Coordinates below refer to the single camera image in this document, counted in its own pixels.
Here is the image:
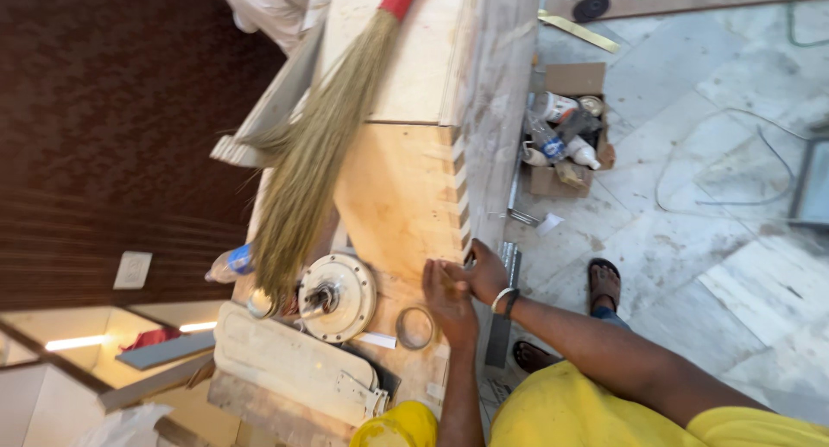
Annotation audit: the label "clear tape roll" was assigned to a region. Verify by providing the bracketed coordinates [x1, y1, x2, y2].
[395, 306, 436, 351]

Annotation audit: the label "cream ceiling fan motor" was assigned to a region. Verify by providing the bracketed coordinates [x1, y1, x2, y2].
[247, 253, 378, 344]

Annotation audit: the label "grass broom with red handle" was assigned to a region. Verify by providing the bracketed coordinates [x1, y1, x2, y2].
[243, 0, 425, 312]

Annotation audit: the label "cream ceiling fan blade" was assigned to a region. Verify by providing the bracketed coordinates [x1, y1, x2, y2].
[213, 301, 391, 427]

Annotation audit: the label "green cable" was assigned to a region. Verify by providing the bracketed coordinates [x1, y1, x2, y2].
[786, 0, 829, 49]

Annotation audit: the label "person's left hand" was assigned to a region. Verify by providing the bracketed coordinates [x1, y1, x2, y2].
[421, 259, 481, 351]

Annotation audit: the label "plywood workbench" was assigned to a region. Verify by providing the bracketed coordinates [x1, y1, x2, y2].
[207, 0, 544, 447]

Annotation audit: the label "person's yellow shirt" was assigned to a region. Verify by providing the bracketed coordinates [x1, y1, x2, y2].
[350, 360, 829, 447]

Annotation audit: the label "scrap of white paper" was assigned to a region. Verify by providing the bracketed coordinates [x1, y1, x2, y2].
[535, 212, 566, 237]

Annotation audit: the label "person's right hand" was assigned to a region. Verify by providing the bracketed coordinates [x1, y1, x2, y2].
[443, 238, 513, 307]

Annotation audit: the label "person's foot in black sandal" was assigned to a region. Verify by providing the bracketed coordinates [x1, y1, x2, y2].
[512, 340, 566, 374]
[587, 258, 623, 316]

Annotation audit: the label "cardboard box of bottles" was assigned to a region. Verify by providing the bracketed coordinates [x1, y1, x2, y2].
[520, 62, 617, 198]

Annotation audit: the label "white wall switch plate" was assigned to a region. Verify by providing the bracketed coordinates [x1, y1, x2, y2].
[113, 250, 154, 290]

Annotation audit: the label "dark grey cable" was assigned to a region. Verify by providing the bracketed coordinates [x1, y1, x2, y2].
[694, 124, 796, 207]

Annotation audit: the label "white plastic bag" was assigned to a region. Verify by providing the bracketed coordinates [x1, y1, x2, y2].
[70, 403, 174, 447]

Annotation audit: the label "red cloth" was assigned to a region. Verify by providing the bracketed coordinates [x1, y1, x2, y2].
[120, 327, 182, 352]

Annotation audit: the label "white laminate strips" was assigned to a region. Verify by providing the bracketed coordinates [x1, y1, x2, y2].
[209, 19, 328, 169]

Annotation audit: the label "metal frame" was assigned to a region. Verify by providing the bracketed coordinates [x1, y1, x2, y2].
[788, 135, 829, 231]

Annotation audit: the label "grey metal channel strip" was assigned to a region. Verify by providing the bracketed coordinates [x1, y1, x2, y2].
[485, 241, 523, 369]

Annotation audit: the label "grey board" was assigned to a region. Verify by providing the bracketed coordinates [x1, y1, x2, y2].
[116, 330, 216, 371]

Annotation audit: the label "brass-coloured metal strip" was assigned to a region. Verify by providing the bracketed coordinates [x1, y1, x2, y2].
[538, 9, 621, 54]

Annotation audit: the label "clear plastic water bottle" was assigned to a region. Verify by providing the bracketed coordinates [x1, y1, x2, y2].
[205, 243, 256, 285]

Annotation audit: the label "black grinding disc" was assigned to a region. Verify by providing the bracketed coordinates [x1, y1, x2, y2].
[572, 0, 611, 24]

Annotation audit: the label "white cable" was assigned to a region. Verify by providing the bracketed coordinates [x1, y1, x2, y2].
[655, 107, 818, 222]

